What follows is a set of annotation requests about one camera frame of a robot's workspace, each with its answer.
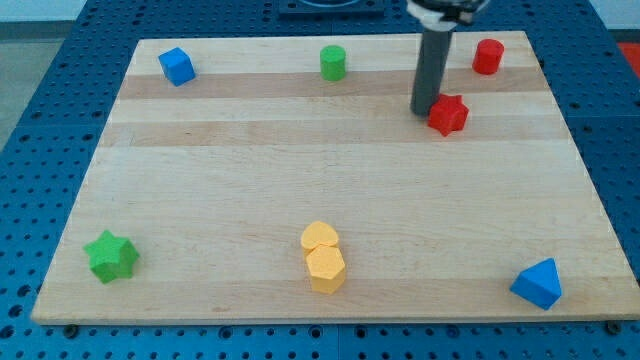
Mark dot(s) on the red star block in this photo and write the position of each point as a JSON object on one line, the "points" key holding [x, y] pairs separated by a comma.
{"points": [[448, 114]]}

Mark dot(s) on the blue cube block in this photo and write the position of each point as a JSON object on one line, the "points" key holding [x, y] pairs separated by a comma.
{"points": [[177, 66]]}

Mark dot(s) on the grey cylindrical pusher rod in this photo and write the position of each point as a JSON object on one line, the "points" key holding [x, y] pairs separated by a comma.
{"points": [[431, 63]]}

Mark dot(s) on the wooden board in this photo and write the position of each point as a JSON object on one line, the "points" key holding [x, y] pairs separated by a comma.
{"points": [[215, 180]]}

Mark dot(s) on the green cylinder block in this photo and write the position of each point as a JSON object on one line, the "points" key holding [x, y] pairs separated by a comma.
{"points": [[333, 63]]}

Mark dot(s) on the green star block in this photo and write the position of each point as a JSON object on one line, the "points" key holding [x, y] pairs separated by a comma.
{"points": [[111, 257]]}

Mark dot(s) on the blue triangle block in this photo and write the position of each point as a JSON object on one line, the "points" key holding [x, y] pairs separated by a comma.
{"points": [[539, 284]]}

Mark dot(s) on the yellow hexagon block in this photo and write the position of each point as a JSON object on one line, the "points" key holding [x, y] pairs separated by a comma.
{"points": [[327, 269]]}

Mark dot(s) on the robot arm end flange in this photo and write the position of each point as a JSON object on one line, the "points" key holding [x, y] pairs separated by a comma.
{"points": [[445, 15]]}

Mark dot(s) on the yellow heart block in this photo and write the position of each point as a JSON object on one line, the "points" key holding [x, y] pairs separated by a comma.
{"points": [[317, 234]]}

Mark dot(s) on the dark blue base plate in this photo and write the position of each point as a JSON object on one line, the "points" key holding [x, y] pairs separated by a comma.
{"points": [[296, 8]]}

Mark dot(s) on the red cylinder block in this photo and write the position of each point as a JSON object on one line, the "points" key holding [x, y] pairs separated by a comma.
{"points": [[488, 56]]}

